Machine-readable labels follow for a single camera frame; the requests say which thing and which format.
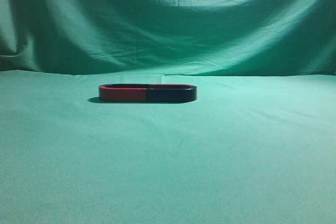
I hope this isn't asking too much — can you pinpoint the green cloth backdrop and cover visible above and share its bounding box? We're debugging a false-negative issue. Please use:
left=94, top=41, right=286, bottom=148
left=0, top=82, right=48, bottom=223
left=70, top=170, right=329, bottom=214
left=1, top=0, right=335, bottom=223

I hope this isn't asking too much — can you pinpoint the red-fronted horseshoe magnet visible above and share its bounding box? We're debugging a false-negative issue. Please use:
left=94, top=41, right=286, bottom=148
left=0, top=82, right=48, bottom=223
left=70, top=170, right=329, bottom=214
left=99, top=83, right=149, bottom=102

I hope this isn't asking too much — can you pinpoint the blue-fronted horseshoe magnet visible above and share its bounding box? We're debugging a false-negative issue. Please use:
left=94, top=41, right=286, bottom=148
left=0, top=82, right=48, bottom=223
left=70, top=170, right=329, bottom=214
left=146, top=84, right=197, bottom=103

